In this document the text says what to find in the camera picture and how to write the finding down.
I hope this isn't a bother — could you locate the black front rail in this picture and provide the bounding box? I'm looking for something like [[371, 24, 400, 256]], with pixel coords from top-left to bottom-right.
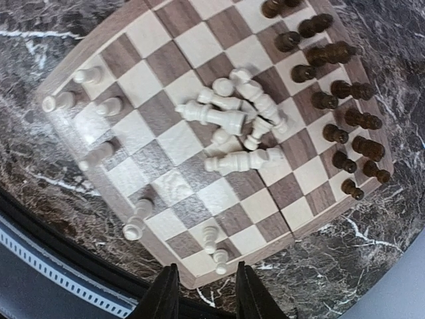
[[1, 192, 149, 306]]

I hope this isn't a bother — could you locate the wooden chessboard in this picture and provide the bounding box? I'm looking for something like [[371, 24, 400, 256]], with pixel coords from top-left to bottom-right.
[[37, 1, 388, 289]]

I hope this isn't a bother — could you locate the white bishop chess piece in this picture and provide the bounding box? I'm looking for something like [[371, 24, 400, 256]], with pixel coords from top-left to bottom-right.
[[229, 68, 289, 134]]

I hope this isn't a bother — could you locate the white slotted cable duct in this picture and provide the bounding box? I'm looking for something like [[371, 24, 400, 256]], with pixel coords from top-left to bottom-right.
[[1, 230, 135, 318]]

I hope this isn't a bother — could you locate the white pawn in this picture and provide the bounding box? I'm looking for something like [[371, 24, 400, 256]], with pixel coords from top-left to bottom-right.
[[41, 91, 76, 113], [203, 226, 218, 255], [212, 249, 228, 275], [78, 142, 115, 171]]

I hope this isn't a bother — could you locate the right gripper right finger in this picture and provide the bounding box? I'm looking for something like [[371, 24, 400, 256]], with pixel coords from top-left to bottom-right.
[[236, 261, 286, 319]]

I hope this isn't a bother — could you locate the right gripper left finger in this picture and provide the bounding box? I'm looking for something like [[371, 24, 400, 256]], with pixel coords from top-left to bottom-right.
[[131, 263, 179, 319]]

